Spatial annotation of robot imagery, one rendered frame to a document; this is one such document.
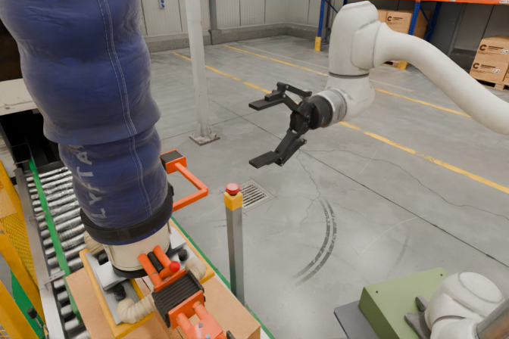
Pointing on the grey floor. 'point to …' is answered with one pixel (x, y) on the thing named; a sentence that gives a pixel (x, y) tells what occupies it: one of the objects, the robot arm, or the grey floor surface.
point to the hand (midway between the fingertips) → (257, 135)
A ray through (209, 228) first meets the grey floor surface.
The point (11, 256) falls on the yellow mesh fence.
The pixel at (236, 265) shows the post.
